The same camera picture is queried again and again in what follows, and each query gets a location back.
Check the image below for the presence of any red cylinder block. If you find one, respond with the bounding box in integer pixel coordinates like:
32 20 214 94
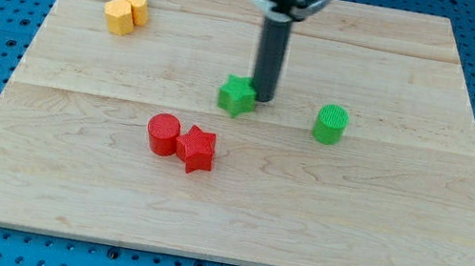
147 113 181 156

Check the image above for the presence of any yellow cylinder block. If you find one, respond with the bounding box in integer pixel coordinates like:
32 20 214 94
123 0 149 27

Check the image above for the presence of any green cylinder block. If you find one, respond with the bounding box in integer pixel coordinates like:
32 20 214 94
312 104 349 145

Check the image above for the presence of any green star block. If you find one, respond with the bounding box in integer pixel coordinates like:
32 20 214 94
217 74 257 118

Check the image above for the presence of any yellow hexagon block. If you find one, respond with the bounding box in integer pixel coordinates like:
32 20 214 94
104 0 134 36

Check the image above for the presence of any red star block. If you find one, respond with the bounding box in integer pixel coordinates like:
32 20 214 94
176 125 217 174

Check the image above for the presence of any wooden board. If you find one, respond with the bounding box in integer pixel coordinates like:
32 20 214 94
0 0 475 266

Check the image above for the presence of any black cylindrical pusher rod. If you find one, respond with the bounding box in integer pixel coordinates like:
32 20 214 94
252 18 292 103

